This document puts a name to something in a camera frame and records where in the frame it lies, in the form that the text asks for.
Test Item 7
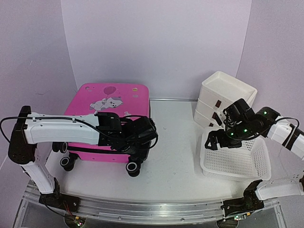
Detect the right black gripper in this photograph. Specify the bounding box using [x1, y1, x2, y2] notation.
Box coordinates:
[205, 122, 252, 152]

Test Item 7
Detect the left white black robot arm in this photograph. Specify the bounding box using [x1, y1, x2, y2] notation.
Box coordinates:
[7, 106, 158, 212]

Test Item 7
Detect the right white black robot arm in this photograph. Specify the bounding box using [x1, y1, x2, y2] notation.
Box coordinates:
[200, 101, 304, 220]

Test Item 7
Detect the white perforated plastic basket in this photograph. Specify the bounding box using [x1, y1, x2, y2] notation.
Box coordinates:
[200, 127, 271, 182]

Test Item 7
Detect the white three-drawer storage cabinet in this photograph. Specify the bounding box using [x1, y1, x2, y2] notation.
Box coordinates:
[194, 71, 257, 128]

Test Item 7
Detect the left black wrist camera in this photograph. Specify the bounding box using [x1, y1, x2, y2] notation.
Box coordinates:
[128, 116, 158, 143]

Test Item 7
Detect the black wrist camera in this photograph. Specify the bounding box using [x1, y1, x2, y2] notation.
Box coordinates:
[128, 116, 158, 143]
[223, 98, 255, 127]

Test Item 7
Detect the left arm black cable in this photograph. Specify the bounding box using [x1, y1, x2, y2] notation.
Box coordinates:
[0, 115, 159, 150]

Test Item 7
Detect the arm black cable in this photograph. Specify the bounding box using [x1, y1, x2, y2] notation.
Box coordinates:
[273, 117, 300, 143]
[0, 115, 159, 150]

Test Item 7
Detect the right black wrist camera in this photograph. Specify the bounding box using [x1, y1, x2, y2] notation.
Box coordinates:
[223, 98, 255, 127]

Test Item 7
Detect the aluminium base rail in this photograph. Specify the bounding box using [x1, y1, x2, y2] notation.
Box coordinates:
[14, 181, 286, 228]

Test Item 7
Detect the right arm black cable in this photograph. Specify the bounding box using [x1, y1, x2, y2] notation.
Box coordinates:
[273, 117, 300, 143]

